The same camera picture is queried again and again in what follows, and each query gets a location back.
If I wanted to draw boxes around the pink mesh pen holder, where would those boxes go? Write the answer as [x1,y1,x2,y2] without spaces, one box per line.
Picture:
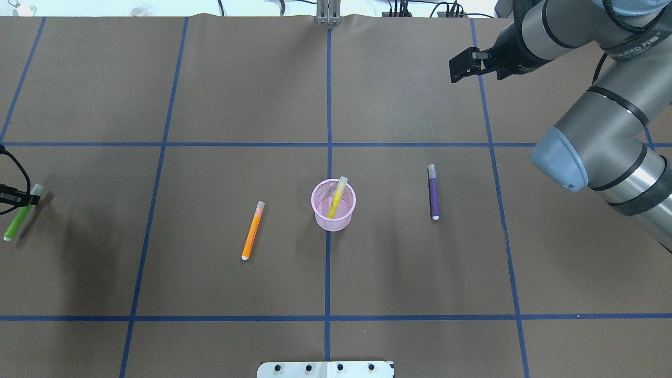
[310,177,357,232]

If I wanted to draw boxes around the purple marker pen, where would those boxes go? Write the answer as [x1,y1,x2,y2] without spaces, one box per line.
[427,164,440,221]

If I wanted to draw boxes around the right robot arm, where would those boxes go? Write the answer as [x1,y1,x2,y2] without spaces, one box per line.
[449,1,671,250]

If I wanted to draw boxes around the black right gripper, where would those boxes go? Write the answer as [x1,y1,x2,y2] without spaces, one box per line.
[449,24,526,83]

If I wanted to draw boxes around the yellow marker pen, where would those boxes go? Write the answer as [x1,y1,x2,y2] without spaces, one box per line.
[327,176,348,218]

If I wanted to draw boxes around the orange marker pen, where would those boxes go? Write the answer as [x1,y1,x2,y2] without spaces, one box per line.
[241,201,266,261]

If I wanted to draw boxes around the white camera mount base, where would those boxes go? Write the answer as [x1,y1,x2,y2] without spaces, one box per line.
[256,361,395,377]

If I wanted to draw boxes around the brown paper table mat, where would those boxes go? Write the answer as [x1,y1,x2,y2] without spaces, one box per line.
[2,14,670,377]

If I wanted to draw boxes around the green marker pen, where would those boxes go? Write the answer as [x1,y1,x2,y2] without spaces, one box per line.
[3,184,44,242]

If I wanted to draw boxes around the aluminium frame post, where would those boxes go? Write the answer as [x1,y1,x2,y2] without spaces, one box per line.
[315,0,342,26]

